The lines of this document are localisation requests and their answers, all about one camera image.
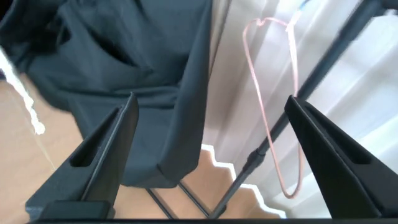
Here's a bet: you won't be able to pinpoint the black clothes rack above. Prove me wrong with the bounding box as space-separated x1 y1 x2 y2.
145 0 398 219

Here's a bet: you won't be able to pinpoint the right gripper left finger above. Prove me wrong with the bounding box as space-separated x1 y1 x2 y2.
25 92 140 220

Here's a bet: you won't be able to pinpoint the beige curtain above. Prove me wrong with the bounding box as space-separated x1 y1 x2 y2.
201 0 398 219

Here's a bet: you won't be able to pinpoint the pink clothes hanger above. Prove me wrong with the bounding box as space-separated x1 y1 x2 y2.
241 0 312 200

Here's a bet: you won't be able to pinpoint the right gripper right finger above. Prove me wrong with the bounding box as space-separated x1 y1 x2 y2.
284 95 398 218

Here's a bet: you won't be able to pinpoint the black shorts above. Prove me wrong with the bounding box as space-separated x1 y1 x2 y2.
0 0 215 190

